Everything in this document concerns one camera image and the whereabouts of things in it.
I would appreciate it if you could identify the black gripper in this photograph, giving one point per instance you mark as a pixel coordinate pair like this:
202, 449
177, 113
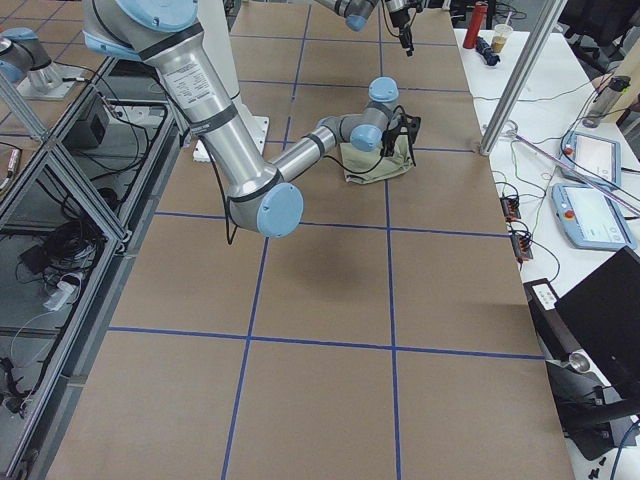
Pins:
389, 138
401, 20

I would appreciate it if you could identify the olive green long-sleeve shirt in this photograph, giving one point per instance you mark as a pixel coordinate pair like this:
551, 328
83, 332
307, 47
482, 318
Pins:
368, 167

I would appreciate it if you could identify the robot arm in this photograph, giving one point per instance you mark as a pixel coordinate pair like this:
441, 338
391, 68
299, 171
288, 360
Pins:
184, 42
399, 16

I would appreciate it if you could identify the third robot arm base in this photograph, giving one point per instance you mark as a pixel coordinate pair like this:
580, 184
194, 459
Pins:
26, 63

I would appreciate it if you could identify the red cylindrical bottle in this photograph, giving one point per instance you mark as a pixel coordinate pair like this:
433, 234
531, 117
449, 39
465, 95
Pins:
477, 18

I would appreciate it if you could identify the folded dark blue umbrella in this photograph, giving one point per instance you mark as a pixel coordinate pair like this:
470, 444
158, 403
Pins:
484, 49

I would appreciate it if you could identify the iced coffee cup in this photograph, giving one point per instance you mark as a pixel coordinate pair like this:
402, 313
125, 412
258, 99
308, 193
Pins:
501, 33

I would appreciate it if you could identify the white reacher grabber stick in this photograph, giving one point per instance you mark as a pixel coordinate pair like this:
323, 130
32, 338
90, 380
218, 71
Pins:
586, 176

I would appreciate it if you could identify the orange terminal board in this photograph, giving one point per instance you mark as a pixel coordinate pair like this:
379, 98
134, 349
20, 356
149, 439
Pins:
510, 208
521, 244

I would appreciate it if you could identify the far blue teach pendant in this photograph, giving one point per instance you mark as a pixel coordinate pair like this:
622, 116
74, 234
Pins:
600, 155

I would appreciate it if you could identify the blue teach pendant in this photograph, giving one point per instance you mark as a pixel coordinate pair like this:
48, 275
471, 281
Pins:
590, 220
600, 155

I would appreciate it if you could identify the near blue teach pendant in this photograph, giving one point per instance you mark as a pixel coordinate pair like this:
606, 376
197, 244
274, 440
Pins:
590, 220

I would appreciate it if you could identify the black monitor on stand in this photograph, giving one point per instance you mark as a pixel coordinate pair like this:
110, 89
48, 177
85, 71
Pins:
591, 337

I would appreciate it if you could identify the white power strip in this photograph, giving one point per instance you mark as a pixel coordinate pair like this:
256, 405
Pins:
64, 291

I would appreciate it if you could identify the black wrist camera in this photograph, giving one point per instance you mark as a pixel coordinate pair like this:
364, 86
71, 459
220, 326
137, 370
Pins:
409, 128

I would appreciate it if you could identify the aluminium frame post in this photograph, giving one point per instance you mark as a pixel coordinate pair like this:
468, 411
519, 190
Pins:
532, 49

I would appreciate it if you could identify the black box under frame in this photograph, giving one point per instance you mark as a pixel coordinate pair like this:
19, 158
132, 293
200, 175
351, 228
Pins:
88, 130

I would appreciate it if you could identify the aluminium frame structure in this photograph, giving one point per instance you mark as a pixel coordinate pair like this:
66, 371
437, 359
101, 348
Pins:
73, 213

